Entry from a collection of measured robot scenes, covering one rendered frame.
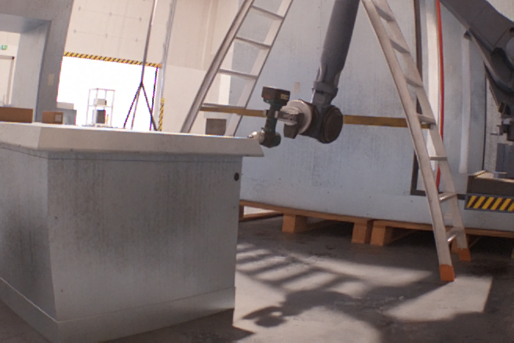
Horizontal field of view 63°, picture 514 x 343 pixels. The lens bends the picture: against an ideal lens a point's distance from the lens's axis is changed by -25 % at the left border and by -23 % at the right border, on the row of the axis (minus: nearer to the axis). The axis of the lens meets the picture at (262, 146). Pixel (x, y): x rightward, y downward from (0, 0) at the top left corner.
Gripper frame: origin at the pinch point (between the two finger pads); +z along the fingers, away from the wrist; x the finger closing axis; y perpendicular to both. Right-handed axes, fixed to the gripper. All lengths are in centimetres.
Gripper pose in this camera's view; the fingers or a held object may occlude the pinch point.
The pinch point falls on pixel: (273, 113)
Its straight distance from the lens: 217.2
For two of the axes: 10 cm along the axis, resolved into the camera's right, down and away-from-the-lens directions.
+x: 8.2, 2.0, -5.4
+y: 1.8, -9.8, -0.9
